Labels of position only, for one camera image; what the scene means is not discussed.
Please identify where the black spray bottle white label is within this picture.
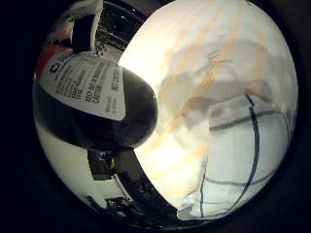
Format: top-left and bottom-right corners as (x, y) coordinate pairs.
(32, 0), (159, 152)

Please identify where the white cloth with dark grid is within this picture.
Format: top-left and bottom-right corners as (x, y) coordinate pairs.
(177, 92), (294, 221)

